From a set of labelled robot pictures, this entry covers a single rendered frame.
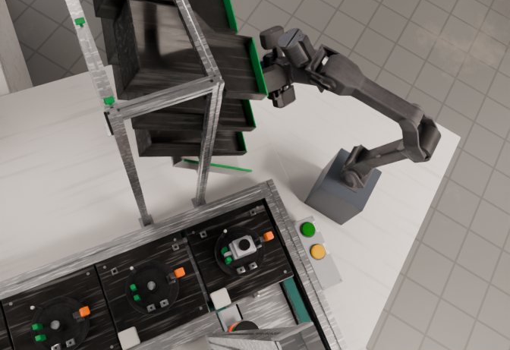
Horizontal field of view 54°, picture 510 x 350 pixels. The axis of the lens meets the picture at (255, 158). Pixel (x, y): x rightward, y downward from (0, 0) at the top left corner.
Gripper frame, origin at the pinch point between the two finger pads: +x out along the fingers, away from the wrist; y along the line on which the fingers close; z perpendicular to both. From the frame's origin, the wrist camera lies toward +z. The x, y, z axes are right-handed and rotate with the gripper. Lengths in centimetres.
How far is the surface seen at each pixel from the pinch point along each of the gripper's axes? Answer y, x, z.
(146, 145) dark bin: 5.9, 2.6, 34.7
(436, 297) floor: 152, 11, -88
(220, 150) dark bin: 16.9, 4.4, 15.7
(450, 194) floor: 121, 26, -131
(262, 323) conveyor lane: 69, -1, 21
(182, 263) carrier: 48, 15, 30
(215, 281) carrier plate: 54, 8, 26
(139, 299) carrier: 48, 13, 46
